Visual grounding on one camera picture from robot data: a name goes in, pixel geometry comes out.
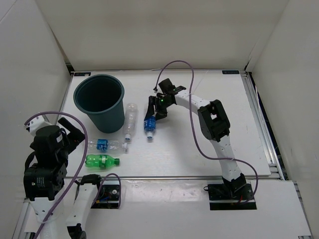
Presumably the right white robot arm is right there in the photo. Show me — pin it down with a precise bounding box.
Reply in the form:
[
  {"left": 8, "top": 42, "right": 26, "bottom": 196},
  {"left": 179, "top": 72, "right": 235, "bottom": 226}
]
[{"left": 144, "top": 78, "right": 247, "bottom": 199}]

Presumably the green plastic soda bottle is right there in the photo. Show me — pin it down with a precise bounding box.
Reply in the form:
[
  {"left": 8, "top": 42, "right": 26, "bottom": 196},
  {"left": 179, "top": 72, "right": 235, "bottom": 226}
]
[{"left": 85, "top": 154, "right": 120, "bottom": 169}]

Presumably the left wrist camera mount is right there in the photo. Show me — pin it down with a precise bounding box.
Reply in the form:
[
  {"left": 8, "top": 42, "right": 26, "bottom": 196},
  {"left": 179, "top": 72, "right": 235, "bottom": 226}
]
[{"left": 24, "top": 116, "right": 51, "bottom": 136}]

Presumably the dark teal plastic bin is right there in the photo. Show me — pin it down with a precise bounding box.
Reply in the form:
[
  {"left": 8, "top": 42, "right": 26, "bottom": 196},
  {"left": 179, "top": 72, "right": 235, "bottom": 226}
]
[{"left": 73, "top": 74, "right": 125, "bottom": 133}]

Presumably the clear bottle blue label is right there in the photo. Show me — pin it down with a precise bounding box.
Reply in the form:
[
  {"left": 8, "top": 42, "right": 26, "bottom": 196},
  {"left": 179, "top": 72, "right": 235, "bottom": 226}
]
[
  {"left": 144, "top": 116, "right": 156, "bottom": 141},
  {"left": 88, "top": 139, "right": 128, "bottom": 154}
]

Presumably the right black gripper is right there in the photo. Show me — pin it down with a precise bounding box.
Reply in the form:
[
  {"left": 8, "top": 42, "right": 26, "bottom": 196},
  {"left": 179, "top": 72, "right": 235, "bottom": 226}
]
[{"left": 146, "top": 96, "right": 173, "bottom": 121}]

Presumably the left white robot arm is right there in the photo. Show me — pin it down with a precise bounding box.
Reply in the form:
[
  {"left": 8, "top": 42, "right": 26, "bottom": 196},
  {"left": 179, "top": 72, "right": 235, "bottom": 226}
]
[{"left": 23, "top": 116, "right": 105, "bottom": 239}]

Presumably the clear unlabelled plastic bottle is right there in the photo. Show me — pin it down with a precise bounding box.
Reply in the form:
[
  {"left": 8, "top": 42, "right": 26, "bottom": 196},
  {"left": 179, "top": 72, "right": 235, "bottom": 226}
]
[{"left": 123, "top": 103, "right": 138, "bottom": 141}]

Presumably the clear bottle blue label lying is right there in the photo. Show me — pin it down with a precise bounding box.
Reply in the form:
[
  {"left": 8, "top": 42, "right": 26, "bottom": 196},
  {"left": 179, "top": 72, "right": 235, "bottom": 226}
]
[{"left": 88, "top": 139, "right": 128, "bottom": 154}]

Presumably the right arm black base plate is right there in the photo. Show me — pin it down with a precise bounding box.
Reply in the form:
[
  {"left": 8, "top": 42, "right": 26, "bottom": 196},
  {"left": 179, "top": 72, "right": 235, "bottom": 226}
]
[{"left": 203, "top": 183, "right": 257, "bottom": 211}]

